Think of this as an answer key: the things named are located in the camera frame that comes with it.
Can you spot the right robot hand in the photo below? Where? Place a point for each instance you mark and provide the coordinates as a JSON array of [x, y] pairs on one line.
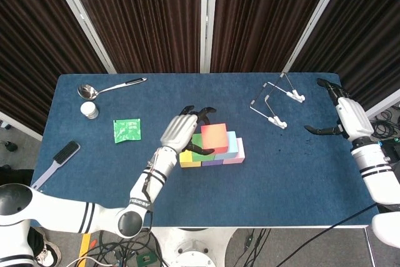
[[353, 117]]

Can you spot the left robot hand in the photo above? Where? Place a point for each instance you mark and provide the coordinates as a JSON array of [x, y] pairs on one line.
[[181, 129]]

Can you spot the green cube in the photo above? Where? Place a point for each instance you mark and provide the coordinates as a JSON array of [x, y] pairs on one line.
[[197, 142]]

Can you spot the yellow cube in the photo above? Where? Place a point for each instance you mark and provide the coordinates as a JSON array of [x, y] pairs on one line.
[[187, 158]]

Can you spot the red cube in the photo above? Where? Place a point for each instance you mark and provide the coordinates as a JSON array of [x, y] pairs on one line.
[[214, 135]]

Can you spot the light blue cube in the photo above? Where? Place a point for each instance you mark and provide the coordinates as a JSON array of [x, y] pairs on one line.
[[231, 145]]

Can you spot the pink cube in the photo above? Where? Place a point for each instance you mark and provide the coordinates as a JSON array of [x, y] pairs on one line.
[[239, 154]]

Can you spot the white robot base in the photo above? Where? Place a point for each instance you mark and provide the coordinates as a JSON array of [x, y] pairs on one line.
[[193, 248]]

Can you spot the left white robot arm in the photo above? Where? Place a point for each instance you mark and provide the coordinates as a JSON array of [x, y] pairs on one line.
[[78, 210]]

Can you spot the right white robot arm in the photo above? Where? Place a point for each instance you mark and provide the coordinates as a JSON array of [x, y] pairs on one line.
[[381, 185]]

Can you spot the purple cube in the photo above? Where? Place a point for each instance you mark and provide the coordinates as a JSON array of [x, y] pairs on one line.
[[212, 163]]

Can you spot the green foil packet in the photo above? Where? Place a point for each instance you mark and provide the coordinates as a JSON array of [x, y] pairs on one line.
[[127, 130]]

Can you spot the brown curtain panel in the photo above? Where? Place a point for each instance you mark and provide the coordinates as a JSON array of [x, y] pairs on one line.
[[25, 45], [368, 45], [140, 13], [265, 13]]

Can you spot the small white jar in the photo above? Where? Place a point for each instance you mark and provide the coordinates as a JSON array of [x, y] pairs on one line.
[[89, 110]]

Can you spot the blue table mat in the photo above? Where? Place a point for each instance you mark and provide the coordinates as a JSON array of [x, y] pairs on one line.
[[250, 198]]

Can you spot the metal ladle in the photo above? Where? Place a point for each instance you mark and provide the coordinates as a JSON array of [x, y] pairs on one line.
[[87, 91]]

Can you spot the black hair brush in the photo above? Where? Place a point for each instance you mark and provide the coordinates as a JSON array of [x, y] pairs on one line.
[[65, 154]]

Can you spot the green electronics box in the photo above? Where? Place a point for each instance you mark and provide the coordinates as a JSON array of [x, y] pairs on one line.
[[145, 260]]

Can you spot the yellow floor tape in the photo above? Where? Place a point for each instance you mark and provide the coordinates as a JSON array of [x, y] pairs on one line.
[[85, 245]]

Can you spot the white sneaker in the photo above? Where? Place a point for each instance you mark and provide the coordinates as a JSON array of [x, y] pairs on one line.
[[48, 253]]

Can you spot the white partition post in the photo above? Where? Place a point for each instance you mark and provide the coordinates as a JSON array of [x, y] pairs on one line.
[[315, 17], [81, 17], [381, 104], [207, 13], [18, 124]]

